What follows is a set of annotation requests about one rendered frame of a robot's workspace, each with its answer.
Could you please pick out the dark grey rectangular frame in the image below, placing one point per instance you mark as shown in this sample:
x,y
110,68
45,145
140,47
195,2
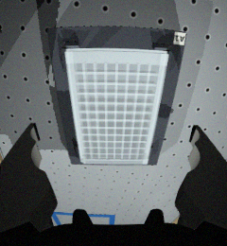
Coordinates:
x,y
61,38

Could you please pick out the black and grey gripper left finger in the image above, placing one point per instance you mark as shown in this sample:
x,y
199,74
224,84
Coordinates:
x,y
27,199

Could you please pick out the blue tape outline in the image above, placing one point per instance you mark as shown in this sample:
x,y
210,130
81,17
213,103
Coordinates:
x,y
112,217

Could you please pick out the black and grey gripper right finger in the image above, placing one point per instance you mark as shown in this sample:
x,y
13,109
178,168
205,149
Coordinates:
x,y
202,197

